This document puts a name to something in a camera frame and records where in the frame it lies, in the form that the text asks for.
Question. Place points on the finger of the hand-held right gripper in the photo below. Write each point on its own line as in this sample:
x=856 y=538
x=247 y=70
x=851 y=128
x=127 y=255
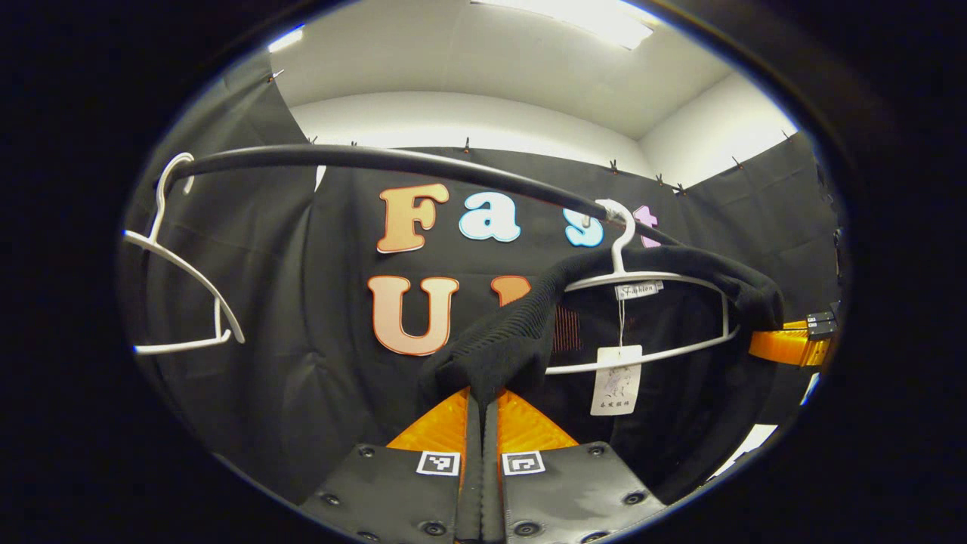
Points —
x=786 y=347

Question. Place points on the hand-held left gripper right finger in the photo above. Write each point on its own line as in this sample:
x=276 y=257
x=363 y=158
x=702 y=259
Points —
x=559 y=499

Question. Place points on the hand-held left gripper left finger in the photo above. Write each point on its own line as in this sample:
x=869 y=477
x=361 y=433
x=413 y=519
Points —
x=408 y=499

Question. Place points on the black knit garment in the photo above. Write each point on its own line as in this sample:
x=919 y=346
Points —
x=506 y=340

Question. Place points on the white hanger with garment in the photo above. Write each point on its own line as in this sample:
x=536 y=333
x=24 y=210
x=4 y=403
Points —
x=621 y=249

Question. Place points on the empty white plastic hanger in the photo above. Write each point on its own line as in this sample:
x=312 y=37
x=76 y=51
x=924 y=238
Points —
x=189 y=272

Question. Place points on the black clothes rack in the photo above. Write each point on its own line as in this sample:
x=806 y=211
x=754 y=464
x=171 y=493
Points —
x=378 y=159

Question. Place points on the black backdrop cloth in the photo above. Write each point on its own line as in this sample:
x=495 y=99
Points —
x=302 y=363

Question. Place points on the row of backdrop clips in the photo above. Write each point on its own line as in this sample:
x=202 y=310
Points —
x=467 y=143

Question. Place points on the small ceiling light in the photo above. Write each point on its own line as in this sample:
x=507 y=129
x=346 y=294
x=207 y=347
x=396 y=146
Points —
x=287 y=38

